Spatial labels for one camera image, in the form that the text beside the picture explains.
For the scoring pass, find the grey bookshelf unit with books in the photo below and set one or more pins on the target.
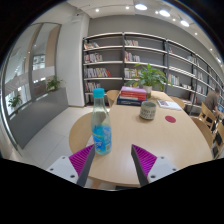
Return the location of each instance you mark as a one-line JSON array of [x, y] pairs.
[[110, 56]]

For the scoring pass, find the red hardcover book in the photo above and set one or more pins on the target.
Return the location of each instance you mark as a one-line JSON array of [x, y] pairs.
[[132, 98], [132, 94]]

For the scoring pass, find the potted green plant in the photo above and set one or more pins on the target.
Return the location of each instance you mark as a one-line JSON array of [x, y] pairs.
[[148, 78]]

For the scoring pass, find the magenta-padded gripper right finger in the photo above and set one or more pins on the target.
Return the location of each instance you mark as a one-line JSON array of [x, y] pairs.
[[160, 168]]

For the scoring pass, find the clear bottle with blue cap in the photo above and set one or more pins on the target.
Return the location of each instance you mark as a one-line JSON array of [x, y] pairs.
[[101, 133]]

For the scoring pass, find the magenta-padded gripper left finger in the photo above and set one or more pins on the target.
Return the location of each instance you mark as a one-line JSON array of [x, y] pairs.
[[63, 166]]

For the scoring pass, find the person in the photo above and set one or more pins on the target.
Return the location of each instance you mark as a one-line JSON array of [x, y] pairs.
[[211, 100]]

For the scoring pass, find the small leafy ledge plant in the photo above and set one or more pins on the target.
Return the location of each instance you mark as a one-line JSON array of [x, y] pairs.
[[53, 83], [15, 101]]

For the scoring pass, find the round-backed wooden chair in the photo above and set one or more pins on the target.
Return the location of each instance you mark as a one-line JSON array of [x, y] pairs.
[[112, 96], [80, 131], [203, 130], [178, 101]]

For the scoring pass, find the open magazine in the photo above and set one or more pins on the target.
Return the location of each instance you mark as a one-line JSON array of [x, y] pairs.
[[169, 104]]

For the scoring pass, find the patterned ceramic mug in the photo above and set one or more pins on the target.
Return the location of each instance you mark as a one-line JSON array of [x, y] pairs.
[[148, 111]]

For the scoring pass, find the pink book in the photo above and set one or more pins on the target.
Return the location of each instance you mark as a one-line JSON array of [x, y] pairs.
[[133, 89]]

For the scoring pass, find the dark blue book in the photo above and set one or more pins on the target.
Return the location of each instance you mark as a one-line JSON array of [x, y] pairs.
[[128, 102]]

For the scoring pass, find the flat round red coaster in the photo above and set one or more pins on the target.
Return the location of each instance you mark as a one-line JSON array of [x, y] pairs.
[[170, 119]]

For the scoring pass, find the ceiling lights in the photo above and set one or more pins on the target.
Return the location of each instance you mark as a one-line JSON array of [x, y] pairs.
[[141, 6]]

